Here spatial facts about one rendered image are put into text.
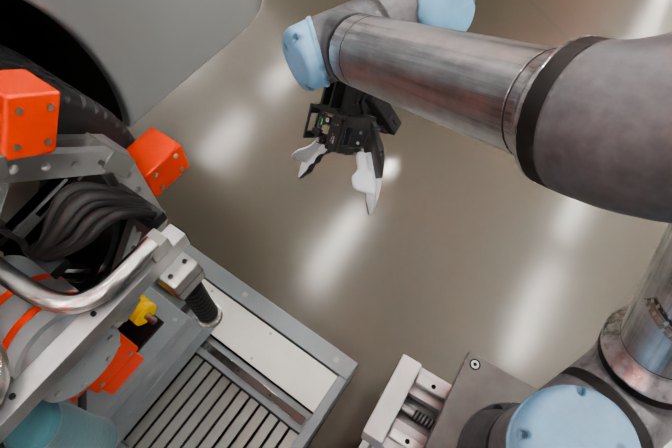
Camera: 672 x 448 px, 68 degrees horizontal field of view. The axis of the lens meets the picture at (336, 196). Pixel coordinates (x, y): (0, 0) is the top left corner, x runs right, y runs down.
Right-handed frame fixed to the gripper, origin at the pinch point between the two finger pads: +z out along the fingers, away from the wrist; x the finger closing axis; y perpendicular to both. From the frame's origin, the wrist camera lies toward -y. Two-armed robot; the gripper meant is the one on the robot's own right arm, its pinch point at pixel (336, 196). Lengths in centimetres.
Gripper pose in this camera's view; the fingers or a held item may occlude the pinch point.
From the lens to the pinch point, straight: 78.9
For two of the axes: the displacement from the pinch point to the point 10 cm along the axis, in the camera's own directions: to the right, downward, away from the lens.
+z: -2.5, 9.2, 3.1
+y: -6.2, 1.0, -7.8
